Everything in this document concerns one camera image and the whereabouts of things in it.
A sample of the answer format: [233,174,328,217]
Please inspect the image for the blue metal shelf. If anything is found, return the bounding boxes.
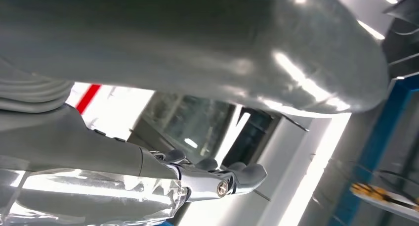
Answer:
[327,75,419,226]

